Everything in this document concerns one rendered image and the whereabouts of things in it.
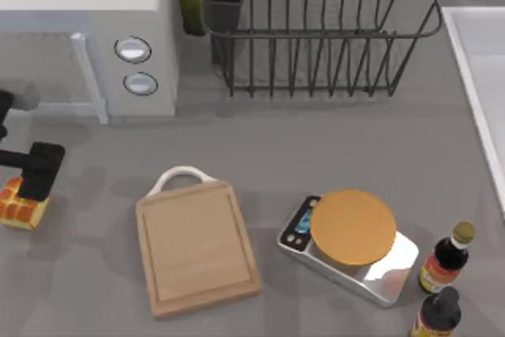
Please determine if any golden bread loaf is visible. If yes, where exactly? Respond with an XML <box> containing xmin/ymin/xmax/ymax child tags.
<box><xmin>0</xmin><ymin>177</ymin><xmax>52</xmax><ymax>231</ymax></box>

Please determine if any small round microwave knob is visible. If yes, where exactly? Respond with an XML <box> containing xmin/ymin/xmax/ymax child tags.
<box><xmin>122</xmin><ymin>71</ymin><xmax>159</xmax><ymax>97</ymax></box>

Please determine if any large round microwave knob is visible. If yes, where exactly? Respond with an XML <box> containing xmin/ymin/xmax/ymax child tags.
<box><xmin>113</xmin><ymin>35</ymin><xmax>153</xmax><ymax>65</ymax></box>

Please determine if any wooden cutting board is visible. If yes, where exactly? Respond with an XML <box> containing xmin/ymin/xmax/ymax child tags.
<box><xmin>135</xmin><ymin>165</ymin><xmax>263</xmax><ymax>320</ymax></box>

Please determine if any silver kitchen scale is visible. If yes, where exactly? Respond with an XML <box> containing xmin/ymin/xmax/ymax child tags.
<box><xmin>275</xmin><ymin>188</ymin><xmax>421</xmax><ymax>309</ymax></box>

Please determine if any dark bottle with olive cap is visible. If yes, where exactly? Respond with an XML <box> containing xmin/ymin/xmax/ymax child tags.
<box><xmin>417</xmin><ymin>221</ymin><xmax>477</xmax><ymax>295</ymax></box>

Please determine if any dark bottle with black cap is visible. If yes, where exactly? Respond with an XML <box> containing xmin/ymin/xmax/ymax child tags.
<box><xmin>409</xmin><ymin>286</ymin><xmax>462</xmax><ymax>337</ymax></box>

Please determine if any white sink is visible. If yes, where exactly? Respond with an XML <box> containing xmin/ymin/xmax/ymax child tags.
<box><xmin>440</xmin><ymin>6</ymin><xmax>505</xmax><ymax>223</ymax></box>

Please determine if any pale microwave door handle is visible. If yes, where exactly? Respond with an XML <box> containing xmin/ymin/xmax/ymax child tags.
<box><xmin>69</xmin><ymin>32</ymin><xmax>109</xmax><ymax>125</ymax></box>

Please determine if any dark grey wire dish rack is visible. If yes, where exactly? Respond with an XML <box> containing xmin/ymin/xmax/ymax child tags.
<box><xmin>200</xmin><ymin>0</ymin><xmax>443</xmax><ymax>99</ymax></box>

